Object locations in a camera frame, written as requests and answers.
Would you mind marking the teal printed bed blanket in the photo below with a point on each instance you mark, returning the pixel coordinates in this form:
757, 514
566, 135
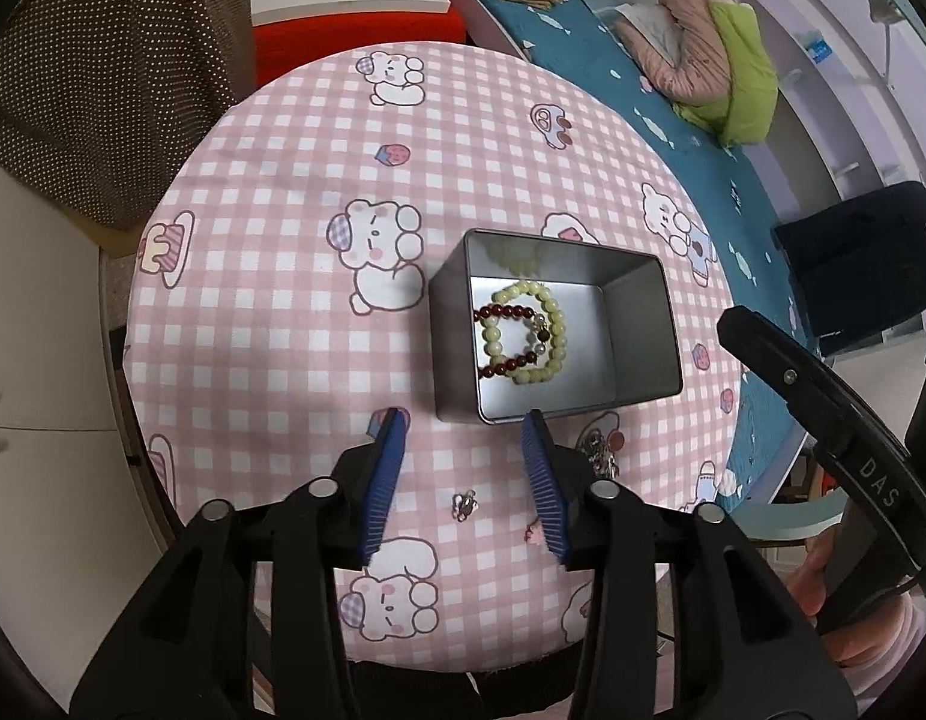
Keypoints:
658, 90

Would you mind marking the white curved shelf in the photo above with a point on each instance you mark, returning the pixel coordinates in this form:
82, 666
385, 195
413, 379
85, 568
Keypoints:
845, 90

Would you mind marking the small silver earring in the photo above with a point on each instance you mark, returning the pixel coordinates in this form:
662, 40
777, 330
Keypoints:
466, 504

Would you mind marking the green padded jacket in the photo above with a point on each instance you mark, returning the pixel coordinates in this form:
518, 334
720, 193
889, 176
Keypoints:
748, 82

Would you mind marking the brown dotted cloth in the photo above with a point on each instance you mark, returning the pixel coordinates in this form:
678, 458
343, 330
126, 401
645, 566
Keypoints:
110, 67

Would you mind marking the person's right forearm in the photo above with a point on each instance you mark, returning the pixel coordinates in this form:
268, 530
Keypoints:
894, 660

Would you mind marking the red storage box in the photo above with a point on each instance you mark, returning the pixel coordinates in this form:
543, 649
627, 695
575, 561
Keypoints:
313, 45

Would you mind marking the metal tin box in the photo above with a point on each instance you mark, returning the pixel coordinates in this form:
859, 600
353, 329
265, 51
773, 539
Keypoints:
643, 337

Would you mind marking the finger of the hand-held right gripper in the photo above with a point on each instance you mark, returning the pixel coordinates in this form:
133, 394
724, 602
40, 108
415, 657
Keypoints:
789, 375

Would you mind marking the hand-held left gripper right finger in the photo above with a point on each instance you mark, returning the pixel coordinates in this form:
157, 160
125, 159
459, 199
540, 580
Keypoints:
545, 495

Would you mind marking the small pink charm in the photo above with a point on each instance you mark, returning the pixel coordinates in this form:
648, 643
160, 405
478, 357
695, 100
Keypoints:
534, 534

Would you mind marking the person's right hand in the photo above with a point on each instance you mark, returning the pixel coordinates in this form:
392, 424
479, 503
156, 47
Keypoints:
808, 585

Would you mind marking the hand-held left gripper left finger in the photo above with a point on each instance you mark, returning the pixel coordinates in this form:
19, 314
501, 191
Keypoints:
384, 480

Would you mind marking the white bed frame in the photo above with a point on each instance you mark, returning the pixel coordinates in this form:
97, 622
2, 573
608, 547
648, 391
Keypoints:
481, 15

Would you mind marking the black garment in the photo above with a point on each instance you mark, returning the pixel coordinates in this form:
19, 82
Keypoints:
860, 262

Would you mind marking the white cabinet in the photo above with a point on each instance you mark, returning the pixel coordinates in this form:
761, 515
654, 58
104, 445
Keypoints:
35, 315

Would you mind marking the pink padded jacket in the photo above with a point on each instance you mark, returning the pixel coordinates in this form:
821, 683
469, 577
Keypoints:
688, 52

